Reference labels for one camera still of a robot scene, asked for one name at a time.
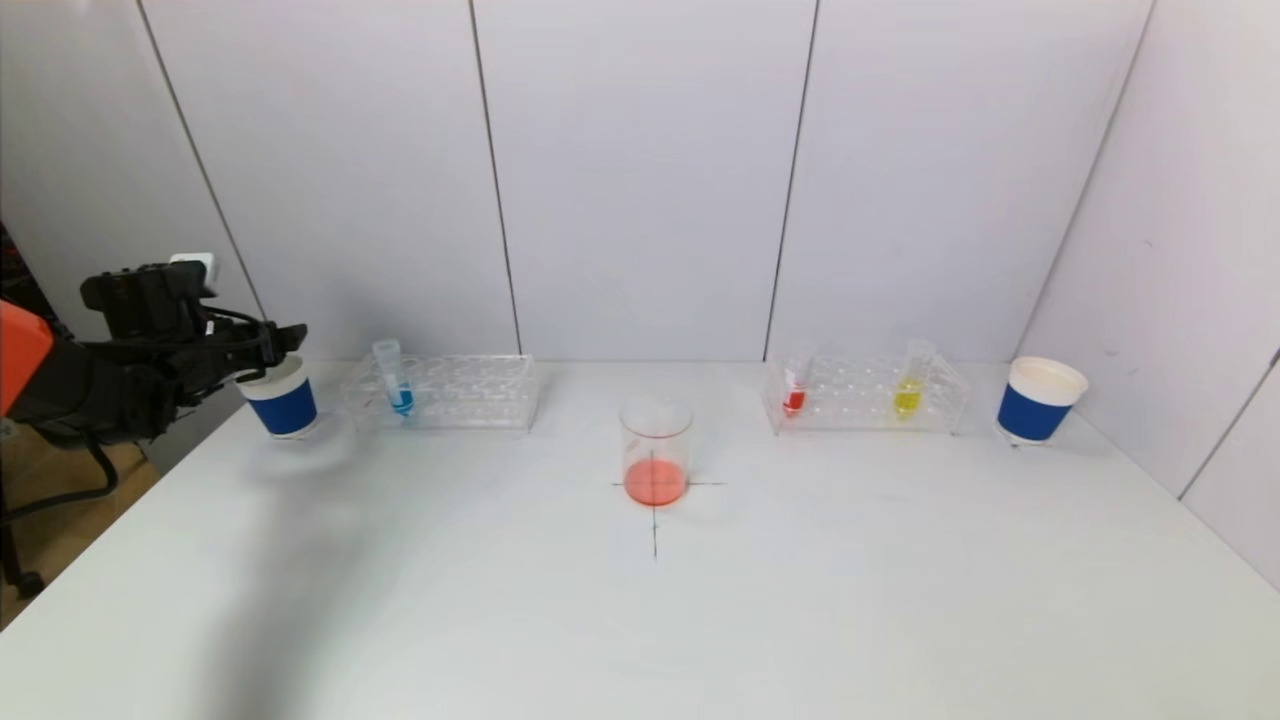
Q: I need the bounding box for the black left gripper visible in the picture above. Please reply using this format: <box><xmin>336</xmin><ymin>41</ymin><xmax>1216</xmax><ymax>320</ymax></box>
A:
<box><xmin>207</xmin><ymin>320</ymin><xmax>308</xmax><ymax>383</ymax></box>

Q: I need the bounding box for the test tube with blue pigment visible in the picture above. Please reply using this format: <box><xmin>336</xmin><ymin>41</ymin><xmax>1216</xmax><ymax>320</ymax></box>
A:
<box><xmin>371</xmin><ymin>337</ymin><xmax>417</xmax><ymax>418</ymax></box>

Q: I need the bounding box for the clear acrylic test tube rack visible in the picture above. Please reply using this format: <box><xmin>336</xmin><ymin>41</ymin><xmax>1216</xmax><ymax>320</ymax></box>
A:
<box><xmin>762</xmin><ymin>352</ymin><xmax>973</xmax><ymax>437</ymax></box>
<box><xmin>341</xmin><ymin>353</ymin><xmax>542</xmax><ymax>433</ymax></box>

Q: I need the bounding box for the clear glass beaker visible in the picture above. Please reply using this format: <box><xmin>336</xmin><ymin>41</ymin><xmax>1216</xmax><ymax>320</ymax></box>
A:
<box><xmin>618</xmin><ymin>393</ymin><xmax>695</xmax><ymax>509</ymax></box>

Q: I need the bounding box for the test tube with red pigment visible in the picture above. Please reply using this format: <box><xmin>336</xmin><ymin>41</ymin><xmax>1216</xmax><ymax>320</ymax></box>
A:
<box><xmin>781</xmin><ymin>341</ymin><xmax>816</xmax><ymax>418</ymax></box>

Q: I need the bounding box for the test tube with yellow pigment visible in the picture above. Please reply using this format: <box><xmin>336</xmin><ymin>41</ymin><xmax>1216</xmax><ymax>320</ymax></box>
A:
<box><xmin>892</xmin><ymin>337</ymin><xmax>938</xmax><ymax>420</ymax></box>

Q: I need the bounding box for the white paper cup blue sleeve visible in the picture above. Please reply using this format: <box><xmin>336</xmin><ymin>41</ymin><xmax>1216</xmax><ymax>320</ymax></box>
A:
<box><xmin>236</xmin><ymin>355</ymin><xmax>320</xmax><ymax>442</ymax></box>
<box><xmin>996</xmin><ymin>356</ymin><xmax>1090</xmax><ymax>447</ymax></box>

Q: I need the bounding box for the black tripod stand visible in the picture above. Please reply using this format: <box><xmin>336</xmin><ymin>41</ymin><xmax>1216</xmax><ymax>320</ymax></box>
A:
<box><xmin>0</xmin><ymin>500</ymin><xmax>47</xmax><ymax>603</ymax></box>

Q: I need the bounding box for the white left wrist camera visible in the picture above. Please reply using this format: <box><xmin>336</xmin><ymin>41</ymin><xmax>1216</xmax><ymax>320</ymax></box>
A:
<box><xmin>168</xmin><ymin>252</ymin><xmax>217</xmax><ymax>293</ymax></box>

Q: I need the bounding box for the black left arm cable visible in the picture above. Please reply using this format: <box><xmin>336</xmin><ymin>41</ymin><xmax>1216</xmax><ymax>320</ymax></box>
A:
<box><xmin>0</xmin><ymin>435</ymin><xmax>121</xmax><ymax>526</ymax></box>

